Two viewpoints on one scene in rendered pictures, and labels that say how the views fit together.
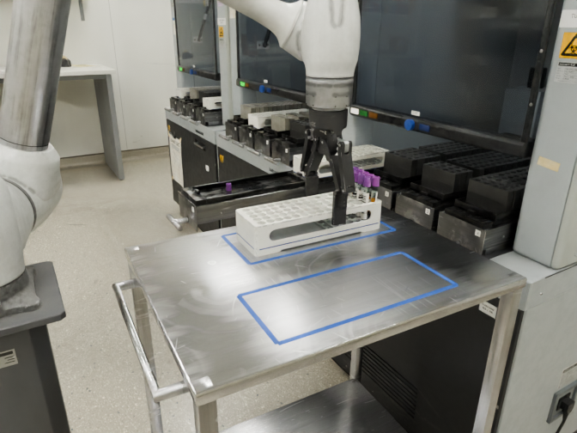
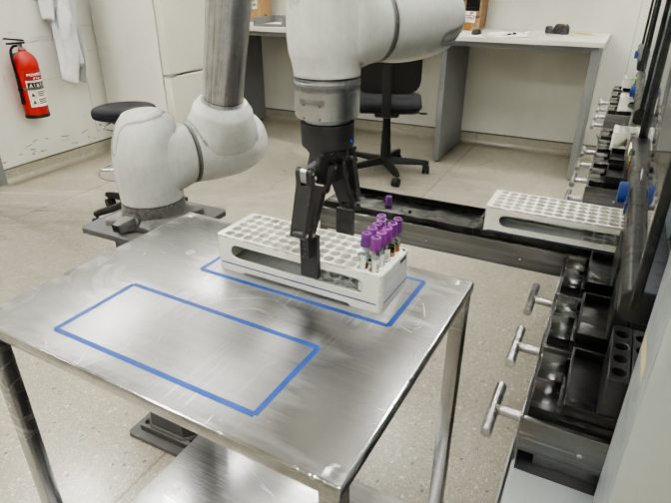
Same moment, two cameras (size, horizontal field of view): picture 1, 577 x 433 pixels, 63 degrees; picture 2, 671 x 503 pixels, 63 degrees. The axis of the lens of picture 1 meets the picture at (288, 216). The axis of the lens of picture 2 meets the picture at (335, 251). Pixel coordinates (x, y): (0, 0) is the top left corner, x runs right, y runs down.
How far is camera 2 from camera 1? 89 cm
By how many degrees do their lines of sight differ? 52
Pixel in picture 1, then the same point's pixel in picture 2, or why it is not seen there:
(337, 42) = (293, 28)
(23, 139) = (209, 97)
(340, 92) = (307, 99)
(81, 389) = not seen: hidden behind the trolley
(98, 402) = not seen: hidden behind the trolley
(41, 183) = (215, 139)
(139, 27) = not seen: outside the picture
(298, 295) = (153, 311)
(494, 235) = (547, 439)
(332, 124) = (307, 141)
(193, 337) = (53, 288)
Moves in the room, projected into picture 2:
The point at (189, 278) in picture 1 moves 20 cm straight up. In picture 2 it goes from (151, 253) to (132, 142)
